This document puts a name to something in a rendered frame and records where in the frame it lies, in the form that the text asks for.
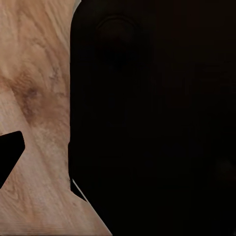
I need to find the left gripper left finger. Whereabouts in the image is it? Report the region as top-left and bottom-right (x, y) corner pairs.
(0, 131), (25, 189)

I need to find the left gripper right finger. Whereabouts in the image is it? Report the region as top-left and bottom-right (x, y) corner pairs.
(221, 131), (236, 169)

